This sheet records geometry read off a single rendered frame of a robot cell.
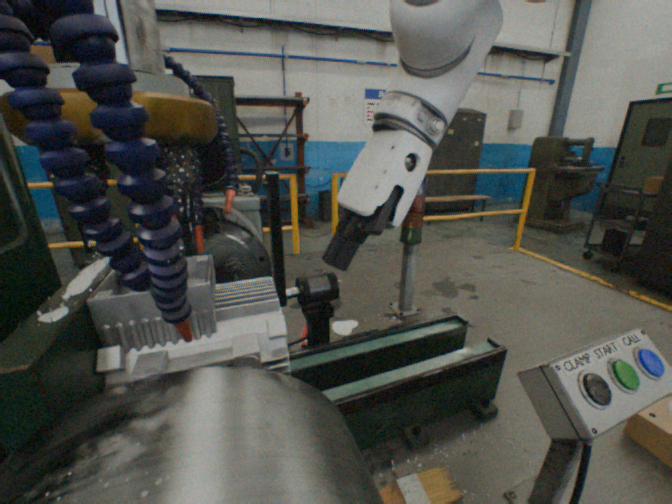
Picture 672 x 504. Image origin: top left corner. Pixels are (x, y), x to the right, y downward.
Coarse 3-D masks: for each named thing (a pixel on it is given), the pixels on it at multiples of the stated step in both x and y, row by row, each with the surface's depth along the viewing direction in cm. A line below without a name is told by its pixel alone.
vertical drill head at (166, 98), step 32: (96, 0) 23; (128, 0) 24; (128, 32) 25; (64, 64) 22; (128, 64) 25; (160, 64) 28; (0, 96) 22; (64, 96) 21; (160, 96) 24; (160, 128) 24; (192, 128) 27; (96, 160) 32; (192, 160) 36; (192, 192) 37
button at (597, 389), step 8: (584, 376) 28; (592, 376) 28; (600, 376) 29; (584, 384) 28; (592, 384) 28; (600, 384) 28; (592, 392) 27; (600, 392) 27; (608, 392) 28; (592, 400) 27; (600, 400) 27; (608, 400) 27
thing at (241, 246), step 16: (208, 208) 63; (224, 208) 67; (208, 224) 56; (224, 224) 57; (240, 224) 59; (208, 240) 56; (224, 240) 57; (240, 240) 59; (256, 240) 60; (192, 256) 56; (224, 256) 58; (240, 256) 59; (256, 256) 61; (224, 272) 59; (240, 272) 57; (256, 272) 62
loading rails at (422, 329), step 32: (448, 320) 66; (288, 352) 54; (320, 352) 56; (352, 352) 56; (384, 352) 58; (416, 352) 61; (448, 352) 65; (480, 352) 56; (320, 384) 55; (352, 384) 48; (384, 384) 47; (416, 384) 49; (448, 384) 52; (480, 384) 56; (352, 416) 46; (384, 416) 49; (416, 416) 52; (448, 416) 56; (480, 416) 55; (416, 448) 49
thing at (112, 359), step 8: (272, 320) 36; (280, 320) 36; (272, 328) 35; (280, 328) 36; (272, 336) 35; (280, 336) 36; (104, 352) 30; (112, 352) 30; (120, 352) 31; (96, 360) 30; (104, 360) 30; (112, 360) 30; (120, 360) 30; (96, 368) 29; (104, 368) 29; (112, 368) 30; (120, 368) 30
